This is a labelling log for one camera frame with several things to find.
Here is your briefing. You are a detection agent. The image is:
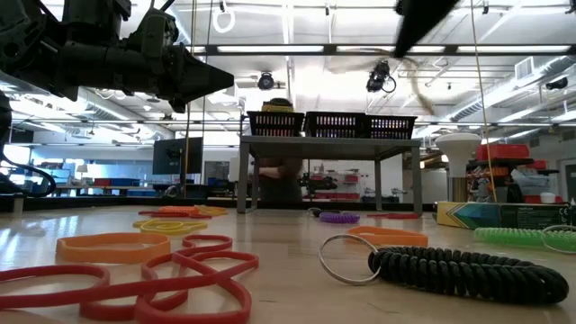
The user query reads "grey metal table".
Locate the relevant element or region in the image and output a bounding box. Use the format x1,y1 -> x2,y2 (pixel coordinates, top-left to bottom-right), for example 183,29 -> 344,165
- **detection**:
237,135 -> 424,216

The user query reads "green coil wristband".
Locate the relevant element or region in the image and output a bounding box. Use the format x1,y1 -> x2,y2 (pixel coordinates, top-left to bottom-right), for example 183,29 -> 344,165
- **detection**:
472,224 -> 576,255

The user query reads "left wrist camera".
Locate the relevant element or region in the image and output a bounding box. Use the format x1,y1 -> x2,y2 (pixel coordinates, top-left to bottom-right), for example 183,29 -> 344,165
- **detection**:
132,7 -> 180,59

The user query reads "thin dark hanging cable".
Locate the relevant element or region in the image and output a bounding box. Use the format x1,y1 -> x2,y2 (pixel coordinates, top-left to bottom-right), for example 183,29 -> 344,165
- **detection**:
201,0 -> 214,139

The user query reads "yellow hanging cable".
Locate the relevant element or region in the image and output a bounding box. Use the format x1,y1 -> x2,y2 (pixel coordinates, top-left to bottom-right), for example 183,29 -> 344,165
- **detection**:
469,0 -> 499,203

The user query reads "person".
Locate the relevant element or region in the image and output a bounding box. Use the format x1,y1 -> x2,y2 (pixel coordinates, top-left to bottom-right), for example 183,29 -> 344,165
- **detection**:
257,97 -> 304,203

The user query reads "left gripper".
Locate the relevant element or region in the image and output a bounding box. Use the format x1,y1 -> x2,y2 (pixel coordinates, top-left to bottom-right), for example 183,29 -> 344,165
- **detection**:
104,41 -> 236,115

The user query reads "black coil wristband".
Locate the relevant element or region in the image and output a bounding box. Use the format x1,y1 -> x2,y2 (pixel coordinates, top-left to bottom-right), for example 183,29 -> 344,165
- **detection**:
308,206 -> 343,218
318,233 -> 571,306

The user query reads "orange coil wristband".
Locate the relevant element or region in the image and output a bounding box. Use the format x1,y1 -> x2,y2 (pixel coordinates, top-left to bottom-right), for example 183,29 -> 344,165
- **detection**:
157,205 -> 201,217

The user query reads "long red rubber band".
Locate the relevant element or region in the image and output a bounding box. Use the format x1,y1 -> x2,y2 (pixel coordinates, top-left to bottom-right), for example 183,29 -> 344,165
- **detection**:
137,209 -> 213,221

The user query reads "black looped cable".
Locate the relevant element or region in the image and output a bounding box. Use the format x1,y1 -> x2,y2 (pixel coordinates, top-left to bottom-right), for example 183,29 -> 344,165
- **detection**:
0,152 -> 58,199

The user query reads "black round overhead camera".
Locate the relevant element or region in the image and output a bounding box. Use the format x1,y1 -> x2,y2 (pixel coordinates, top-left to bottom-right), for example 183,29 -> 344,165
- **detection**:
256,70 -> 276,92

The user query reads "black rig-mounted device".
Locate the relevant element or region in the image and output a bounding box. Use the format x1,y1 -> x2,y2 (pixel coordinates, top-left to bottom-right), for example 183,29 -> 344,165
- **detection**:
364,59 -> 398,95

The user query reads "purple coil wristband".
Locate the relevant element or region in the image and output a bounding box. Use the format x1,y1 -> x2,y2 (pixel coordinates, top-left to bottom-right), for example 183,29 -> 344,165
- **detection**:
318,211 -> 362,225

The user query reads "black plastic basket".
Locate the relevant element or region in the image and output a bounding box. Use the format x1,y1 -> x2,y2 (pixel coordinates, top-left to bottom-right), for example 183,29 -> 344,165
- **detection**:
304,111 -> 366,139
363,114 -> 418,140
246,111 -> 306,138

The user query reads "orange rubber band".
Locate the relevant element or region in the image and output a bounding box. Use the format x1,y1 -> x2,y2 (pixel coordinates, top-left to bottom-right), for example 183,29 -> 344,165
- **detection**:
344,224 -> 430,248
193,204 -> 229,217
55,231 -> 172,266

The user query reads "small black background robot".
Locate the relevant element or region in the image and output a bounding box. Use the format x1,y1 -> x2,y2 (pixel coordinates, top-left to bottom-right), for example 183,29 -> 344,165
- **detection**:
301,172 -> 338,198

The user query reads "white hanging ring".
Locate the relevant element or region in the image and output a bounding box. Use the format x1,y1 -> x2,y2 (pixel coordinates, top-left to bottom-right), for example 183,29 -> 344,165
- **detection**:
211,8 -> 237,35

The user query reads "black computer monitor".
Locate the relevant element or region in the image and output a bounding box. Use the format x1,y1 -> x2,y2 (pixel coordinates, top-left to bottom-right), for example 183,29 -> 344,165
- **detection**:
151,137 -> 204,176

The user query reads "olive hanging cable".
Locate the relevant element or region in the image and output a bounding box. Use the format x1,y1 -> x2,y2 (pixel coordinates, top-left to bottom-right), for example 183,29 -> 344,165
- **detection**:
182,0 -> 198,199

